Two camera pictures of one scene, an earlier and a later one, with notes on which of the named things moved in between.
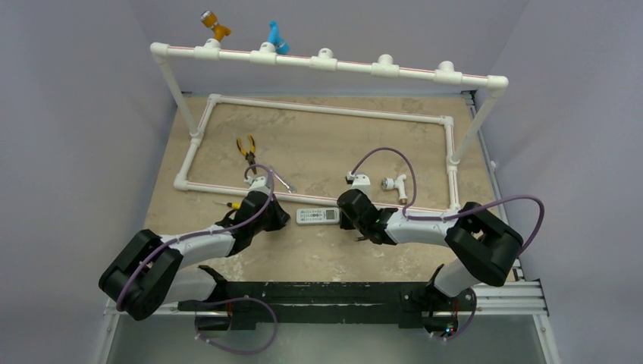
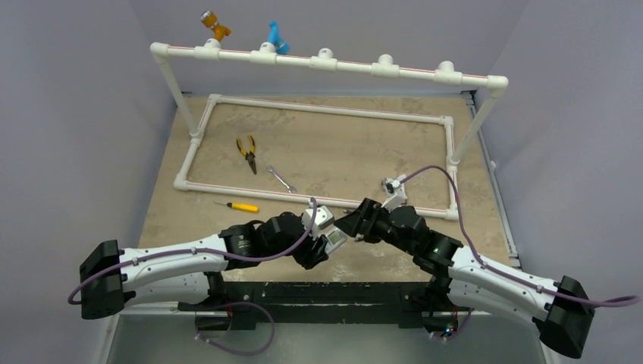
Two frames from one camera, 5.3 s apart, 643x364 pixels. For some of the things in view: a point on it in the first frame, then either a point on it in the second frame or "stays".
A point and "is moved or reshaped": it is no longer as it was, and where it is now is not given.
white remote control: [318, 215] is moved or reshaped
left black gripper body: [271, 221] → [305, 254]
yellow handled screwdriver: [234, 205] stays
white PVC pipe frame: [322, 59] stays
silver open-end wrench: [290, 188] stays
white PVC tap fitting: [390, 183] stays
